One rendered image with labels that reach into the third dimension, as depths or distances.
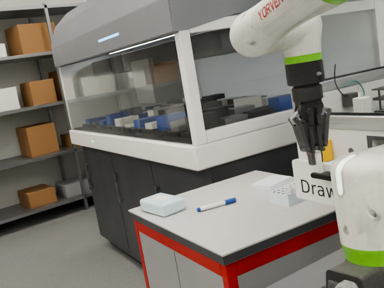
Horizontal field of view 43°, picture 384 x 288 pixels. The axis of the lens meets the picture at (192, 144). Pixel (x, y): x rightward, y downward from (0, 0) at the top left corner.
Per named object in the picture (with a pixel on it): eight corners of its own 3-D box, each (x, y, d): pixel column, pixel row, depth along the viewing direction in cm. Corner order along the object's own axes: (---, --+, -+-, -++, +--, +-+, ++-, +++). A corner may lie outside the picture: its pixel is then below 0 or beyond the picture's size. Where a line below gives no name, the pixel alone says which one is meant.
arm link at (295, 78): (304, 62, 112) (333, 57, 116) (272, 66, 122) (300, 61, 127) (308, 88, 113) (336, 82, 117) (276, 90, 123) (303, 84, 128)
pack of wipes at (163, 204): (187, 209, 162) (185, 196, 161) (164, 218, 156) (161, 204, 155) (163, 203, 174) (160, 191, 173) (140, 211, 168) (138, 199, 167)
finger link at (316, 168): (318, 151, 121) (316, 151, 121) (322, 178, 122) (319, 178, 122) (310, 150, 124) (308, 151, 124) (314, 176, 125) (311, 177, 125)
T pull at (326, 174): (332, 182, 117) (331, 176, 117) (310, 178, 123) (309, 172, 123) (342, 178, 119) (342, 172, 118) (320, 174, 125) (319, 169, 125)
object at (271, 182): (270, 190, 167) (270, 186, 167) (251, 188, 174) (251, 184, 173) (292, 180, 175) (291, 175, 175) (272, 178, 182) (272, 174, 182)
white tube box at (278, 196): (288, 207, 147) (287, 195, 146) (269, 203, 153) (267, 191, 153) (316, 195, 153) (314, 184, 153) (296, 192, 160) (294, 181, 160)
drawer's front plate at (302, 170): (382, 217, 111) (377, 171, 109) (296, 197, 136) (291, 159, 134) (387, 215, 111) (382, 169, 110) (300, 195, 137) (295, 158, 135)
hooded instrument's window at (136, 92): (193, 146, 196) (174, 33, 189) (71, 130, 351) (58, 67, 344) (381, 96, 250) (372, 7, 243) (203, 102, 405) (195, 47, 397)
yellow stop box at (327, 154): (323, 163, 160) (320, 142, 159) (307, 161, 167) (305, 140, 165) (334, 159, 163) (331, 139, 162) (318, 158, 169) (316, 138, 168)
